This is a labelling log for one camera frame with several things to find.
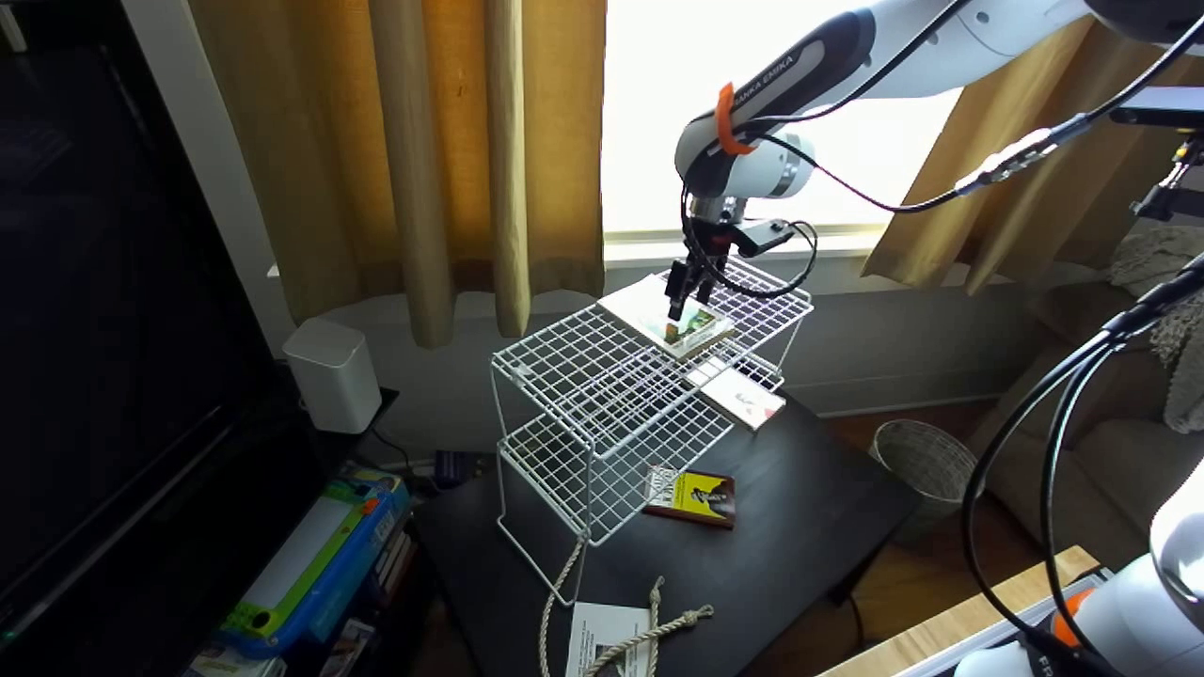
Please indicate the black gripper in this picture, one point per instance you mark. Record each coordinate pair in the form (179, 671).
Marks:
(706, 258)

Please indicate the colourful illustrated book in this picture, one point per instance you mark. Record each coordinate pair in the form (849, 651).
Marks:
(643, 308)

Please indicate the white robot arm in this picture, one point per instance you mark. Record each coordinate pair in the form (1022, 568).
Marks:
(736, 154)

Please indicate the white book with red figures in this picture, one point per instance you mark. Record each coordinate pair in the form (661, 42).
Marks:
(736, 393)

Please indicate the black side table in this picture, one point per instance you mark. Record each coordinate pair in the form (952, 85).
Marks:
(810, 520)

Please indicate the beige curtain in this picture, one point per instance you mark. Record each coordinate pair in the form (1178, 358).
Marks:
(419, 150)

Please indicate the white paper card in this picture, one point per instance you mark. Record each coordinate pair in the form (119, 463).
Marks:
(596, 630)

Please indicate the white small speaker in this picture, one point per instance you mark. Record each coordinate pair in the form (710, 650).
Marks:
(331, 374)

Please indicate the black television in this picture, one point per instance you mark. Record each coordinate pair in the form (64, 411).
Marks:
(132, 383)

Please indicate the white wire two-tier rack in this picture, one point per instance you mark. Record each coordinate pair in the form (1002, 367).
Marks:
(587, 408)

